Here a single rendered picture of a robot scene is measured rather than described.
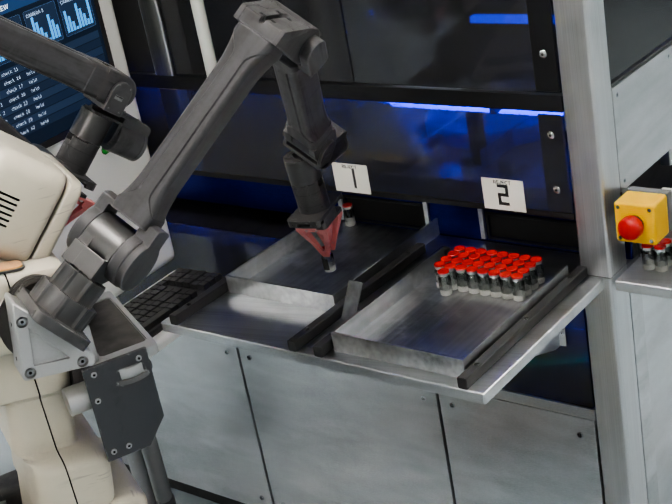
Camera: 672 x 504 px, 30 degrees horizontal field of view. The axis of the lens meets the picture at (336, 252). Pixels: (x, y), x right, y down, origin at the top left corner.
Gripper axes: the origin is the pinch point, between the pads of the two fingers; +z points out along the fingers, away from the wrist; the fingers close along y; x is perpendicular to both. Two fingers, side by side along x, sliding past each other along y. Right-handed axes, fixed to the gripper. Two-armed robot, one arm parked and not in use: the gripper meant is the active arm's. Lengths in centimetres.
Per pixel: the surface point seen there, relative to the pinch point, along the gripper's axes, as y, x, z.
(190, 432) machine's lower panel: 24, 72, 72
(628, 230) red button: 7, -53, 0
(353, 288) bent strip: -6.9, -7.4, 3.5
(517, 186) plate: 14.9, -32.1, -4.1
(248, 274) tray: 2.1, 20.9, 7.6
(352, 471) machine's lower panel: 15, 21, 70
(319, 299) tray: -7.2, 0.0, 5.9
